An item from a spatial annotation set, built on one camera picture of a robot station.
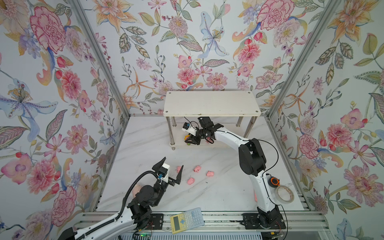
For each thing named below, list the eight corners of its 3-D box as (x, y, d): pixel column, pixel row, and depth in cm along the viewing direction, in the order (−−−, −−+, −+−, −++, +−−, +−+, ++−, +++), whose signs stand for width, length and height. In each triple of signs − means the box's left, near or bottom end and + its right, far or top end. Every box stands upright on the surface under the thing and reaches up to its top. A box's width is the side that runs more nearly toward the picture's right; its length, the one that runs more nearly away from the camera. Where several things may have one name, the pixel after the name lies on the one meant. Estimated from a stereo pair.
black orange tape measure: (268, 185, 87) (270, 183, 85) (268, 177, 90) (270, 175, 88) (277, 188, 86) (279, 186, 84) (277, 180, 89) (279, 178, 87)
